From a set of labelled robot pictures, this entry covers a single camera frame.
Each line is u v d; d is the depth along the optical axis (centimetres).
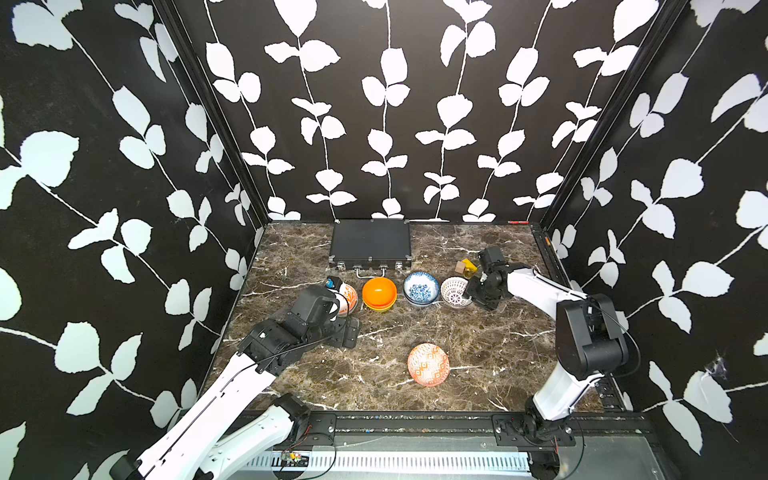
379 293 95
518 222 125
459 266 105
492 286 72
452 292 98
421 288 98
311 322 52
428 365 84
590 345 48
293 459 70
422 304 93
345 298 77
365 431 75
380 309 93
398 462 70
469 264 105
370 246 115
